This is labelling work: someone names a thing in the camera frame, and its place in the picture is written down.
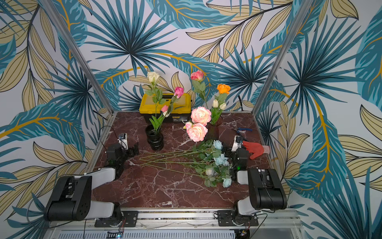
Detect cream rose stem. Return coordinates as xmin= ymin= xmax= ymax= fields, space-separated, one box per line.
xmin=145 ymin=72 xmax=163 ymax=119

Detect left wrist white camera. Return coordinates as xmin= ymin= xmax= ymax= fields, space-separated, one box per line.
xmin=118 ymin=133 xmax=128 ymax=150

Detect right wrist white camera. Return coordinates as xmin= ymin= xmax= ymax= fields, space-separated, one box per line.
xmin=231 ymin=135 xmax=243 ymax=152

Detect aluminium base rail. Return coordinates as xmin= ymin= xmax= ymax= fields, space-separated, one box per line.
xmin=44 ymin=208 xmax=308 ymax=239

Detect dark red glass vase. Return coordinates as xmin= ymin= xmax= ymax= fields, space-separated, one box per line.
xmin=205 ymin=116 xmax=223 ymax=140

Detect wrist white camera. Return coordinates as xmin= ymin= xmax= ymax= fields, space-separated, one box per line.
xmin=118 ymin=133 xmax=128 ymax=150
xmin=231 ymin=135 xmax=243 ymax=152

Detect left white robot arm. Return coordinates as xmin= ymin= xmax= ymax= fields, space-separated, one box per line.
xmin=44 ymin=143 xmax=139 ymax=224

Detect light blue rose stem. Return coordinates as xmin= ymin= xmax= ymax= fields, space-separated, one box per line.
xmin=140 ymin=140 xmax=224 ymax=160

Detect pink white tulips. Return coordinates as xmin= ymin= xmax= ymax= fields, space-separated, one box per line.
xmin=149 ymin=105 xmax=171 ymax=133

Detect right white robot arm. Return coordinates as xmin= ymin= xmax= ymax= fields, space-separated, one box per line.
xmin=222 ymin=147 xmax=287 ymax=218

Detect pale blue white rose spray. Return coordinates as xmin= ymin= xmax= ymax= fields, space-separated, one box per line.
xmin=140 ymin=153 xmax=230 ymax=168

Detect magenta rose bud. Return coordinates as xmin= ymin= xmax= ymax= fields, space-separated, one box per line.
xmin=167 ymin=87 xmax=184 ymax=114

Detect red glove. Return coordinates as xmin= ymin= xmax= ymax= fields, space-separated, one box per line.
xmin=242 ymin=141 xmax=270 ymax=160

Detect glossy black vase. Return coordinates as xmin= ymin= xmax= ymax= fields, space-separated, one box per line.
xmin=145 ymin=125 xmax=164 ymax=151

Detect orange rose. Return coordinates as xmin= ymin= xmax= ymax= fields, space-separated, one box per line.
xmin=210 ymin=83 xmax=232 ymax=124

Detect yellow black toolbox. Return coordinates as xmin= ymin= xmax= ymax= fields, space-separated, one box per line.
xmin=139 ymin=93 xmax=192 ymax=123

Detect pink red rose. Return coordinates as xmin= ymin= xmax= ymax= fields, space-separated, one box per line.
xmin=191 ymin=70 xmax=208 ymax=107

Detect pink peony spray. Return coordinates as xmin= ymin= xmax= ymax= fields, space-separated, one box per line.
xmin=183 ymin=107 xmax=212 ymax=142

